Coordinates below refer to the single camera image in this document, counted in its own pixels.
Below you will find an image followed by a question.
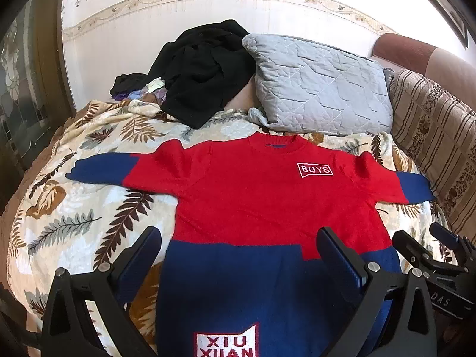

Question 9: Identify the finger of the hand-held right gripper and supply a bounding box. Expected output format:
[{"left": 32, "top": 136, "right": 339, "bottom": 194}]
[
  {"left": 429, "top": 222, "right": 476, "bottom": 265},
  {"left": 392, "top": 230, "right": 433, "bottom": 269}
]

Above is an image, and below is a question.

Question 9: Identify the grey quilted pillow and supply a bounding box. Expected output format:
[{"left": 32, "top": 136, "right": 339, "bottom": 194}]
[{"left": 242, "top": 33, "right": 395, "bottom": 135}]

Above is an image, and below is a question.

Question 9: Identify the striped floral sofa cushion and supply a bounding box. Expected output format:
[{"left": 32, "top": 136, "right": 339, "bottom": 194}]
[{"left": 386, "top": 68, "right": 476, "bottom": 239}]

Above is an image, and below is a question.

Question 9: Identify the leaf-print fleece blanket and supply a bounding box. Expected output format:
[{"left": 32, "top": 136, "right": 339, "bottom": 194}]
[{"left": 7, "top": 98, "right": 464, "bottom": 357}]

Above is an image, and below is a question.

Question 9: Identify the dark picture frame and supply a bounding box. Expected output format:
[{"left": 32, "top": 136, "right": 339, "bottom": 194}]
[{"left": 405, "top": 0, "right": 470, "bottom": 49}]

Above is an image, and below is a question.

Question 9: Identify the pink pillow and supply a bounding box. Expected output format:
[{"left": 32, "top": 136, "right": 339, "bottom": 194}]
[{"left": 222, "top": 73, "right": 269, "bottom": 113}]

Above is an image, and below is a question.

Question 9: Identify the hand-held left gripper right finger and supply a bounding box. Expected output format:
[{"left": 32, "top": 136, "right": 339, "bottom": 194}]
[{"left": 315, "top": 226, "right": 438, "bottom": 357}]

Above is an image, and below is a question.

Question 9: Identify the black garment pile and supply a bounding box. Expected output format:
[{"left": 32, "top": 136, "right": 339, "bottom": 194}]
[{"left": 148, "top": 19, "right": 258, "bottom": 129}]

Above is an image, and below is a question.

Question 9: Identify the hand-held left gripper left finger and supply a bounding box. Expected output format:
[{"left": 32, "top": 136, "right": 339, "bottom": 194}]
[{"left": 41, "top": 226, "right": 163, "bottom": 357}]

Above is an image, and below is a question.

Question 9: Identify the brown pink sofa backrest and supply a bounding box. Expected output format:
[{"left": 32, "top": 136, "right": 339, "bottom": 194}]
[{"left": 372, "top": 33, "right": 476, "bottom": 120}]

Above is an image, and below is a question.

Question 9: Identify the red and blue knit sweater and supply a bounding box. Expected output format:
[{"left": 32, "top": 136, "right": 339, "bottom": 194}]
[{"left": 65, "top": 133, "right": 436, "bottom": 357}]

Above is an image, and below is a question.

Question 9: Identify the small black cloth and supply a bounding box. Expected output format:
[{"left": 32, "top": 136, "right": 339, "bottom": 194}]
[{"left": 109, "top": 73, "right": 150, "bottom": 99}]

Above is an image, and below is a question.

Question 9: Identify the purple patterned cloth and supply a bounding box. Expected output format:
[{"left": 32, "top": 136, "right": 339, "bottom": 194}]
[{"left": 128, "top": 82, "right": 169, "bottom": 105}]

